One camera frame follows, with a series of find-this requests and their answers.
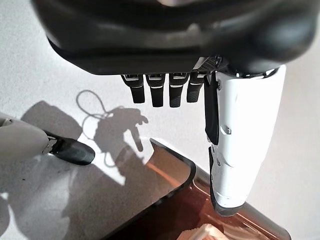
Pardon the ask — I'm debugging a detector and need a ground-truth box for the robot left hand black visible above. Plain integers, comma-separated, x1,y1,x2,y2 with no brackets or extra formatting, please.
29,0,320,217

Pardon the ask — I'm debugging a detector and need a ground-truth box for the brown acrylic stand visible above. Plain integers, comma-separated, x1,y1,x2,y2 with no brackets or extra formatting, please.
104,137,292,240

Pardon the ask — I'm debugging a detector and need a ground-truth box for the robot left leg silver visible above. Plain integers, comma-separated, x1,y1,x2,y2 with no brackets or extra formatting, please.
0,111,96,166

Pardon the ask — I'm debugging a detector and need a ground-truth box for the thin cable coil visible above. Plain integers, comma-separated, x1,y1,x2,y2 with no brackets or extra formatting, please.
75,89,115,141

